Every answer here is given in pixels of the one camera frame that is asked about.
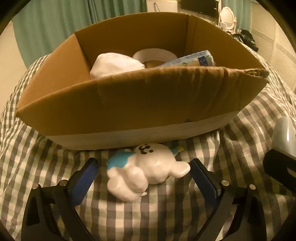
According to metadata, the blue tissue packet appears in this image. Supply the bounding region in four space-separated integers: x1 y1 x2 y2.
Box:
157 50 215 68

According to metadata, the white slatted wardrobe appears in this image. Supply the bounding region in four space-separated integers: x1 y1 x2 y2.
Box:
251 2 296 77

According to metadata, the checked blanket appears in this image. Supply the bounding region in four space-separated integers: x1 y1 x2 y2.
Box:
0 54 296 241

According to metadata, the black plastic bag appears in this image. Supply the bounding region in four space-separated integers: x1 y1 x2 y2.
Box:
231 30 259 52

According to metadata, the white bear toy figure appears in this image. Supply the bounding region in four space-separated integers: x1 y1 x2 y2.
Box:
107 143 190 202

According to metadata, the narrow green curtain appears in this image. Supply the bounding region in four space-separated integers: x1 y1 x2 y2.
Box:
234 0 251 32

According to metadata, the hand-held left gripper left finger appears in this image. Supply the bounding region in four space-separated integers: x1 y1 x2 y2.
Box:
21 158 99 241

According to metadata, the wide green curtain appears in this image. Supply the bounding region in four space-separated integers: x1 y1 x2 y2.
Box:
13 0 89 63

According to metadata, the black wall television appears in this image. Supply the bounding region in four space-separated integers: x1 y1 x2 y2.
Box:
181 0 219 17

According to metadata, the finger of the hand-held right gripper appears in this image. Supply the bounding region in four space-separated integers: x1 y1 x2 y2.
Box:
263 149 296 183

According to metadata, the white oval mirror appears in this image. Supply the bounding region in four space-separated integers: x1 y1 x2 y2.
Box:
218 6 237 30

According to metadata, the white tape roll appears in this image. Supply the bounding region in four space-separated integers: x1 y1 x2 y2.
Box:
132 48 177 69

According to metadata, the brown cardboard box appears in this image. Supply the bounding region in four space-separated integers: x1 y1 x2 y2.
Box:
16 11 270 151

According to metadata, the white plastic bottle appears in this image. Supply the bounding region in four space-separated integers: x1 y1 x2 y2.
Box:
272 117 296 151

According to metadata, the white knitted sock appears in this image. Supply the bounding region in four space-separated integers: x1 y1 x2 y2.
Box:
90 53 146 79

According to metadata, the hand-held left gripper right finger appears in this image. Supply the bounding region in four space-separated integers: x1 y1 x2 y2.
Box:
190 159 275 241

